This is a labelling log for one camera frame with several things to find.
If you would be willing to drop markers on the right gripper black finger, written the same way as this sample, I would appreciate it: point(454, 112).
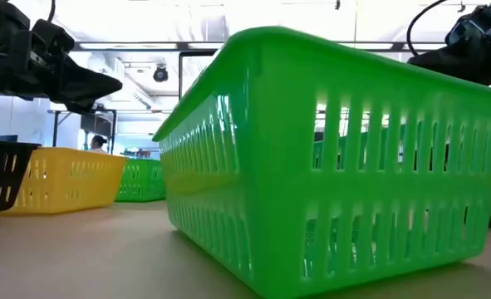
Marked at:
point(461, 60)

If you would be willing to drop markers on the green plastic slotted basket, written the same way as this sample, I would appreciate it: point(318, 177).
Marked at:
point(139, 179)
point(278, 187)

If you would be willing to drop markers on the yellow plastic slotted basket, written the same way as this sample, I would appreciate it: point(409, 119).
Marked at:
point(70, 182)

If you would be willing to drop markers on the person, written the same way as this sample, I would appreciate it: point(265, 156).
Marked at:
point(98, 143)

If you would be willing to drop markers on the black overhead frame bar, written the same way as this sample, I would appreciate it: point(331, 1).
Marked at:
point(178, 45)

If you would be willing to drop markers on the ceiling sprinkler head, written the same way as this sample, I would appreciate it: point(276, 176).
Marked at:
point(337, 5)

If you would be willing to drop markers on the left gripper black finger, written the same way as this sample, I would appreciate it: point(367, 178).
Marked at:
point(87, 87)

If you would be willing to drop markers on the black background frame stand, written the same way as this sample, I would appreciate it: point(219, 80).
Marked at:
point(97, 124)

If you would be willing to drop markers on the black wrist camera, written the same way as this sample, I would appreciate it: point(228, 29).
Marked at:
point(54, 37)
point(469, 25)

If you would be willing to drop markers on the black ceiling camera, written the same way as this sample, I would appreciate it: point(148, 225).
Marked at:
point(160, 74)

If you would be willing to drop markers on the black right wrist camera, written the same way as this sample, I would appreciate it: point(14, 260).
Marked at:
point(469, 25)

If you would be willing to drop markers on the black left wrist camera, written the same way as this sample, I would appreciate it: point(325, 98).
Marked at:
point(54, 37)

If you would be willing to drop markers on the dark computer monitor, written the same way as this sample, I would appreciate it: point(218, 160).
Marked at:
point(0, 138)

